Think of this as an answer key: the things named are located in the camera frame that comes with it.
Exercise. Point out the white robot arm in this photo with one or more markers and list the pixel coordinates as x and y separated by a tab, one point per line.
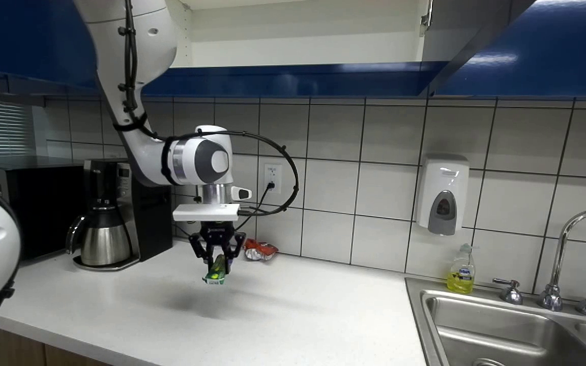
132	46

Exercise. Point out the green granola bar packet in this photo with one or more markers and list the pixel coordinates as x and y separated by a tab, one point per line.
216	274

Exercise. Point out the white soap dispenser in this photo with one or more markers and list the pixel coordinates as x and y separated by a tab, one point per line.
443	194

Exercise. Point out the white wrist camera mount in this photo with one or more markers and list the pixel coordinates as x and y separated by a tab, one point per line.
215	203

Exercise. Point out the red snack packet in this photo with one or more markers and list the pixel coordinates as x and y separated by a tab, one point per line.
259	251

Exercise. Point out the white wall outlet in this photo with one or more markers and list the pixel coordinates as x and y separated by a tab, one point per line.
272	177

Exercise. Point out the stainless steel sink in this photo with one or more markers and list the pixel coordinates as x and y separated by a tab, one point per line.
481	330

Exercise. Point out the yellow dish soap bottle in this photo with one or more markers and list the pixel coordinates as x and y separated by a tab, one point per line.
461	276

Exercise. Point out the black coffee maker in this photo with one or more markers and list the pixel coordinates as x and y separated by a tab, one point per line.
146	209

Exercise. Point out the steel coffee carafe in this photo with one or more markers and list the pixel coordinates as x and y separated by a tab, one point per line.
101	236

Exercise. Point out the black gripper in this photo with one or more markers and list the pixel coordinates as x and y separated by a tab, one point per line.
216	234

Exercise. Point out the blue upper cabinet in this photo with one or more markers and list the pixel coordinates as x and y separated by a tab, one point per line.
298	47

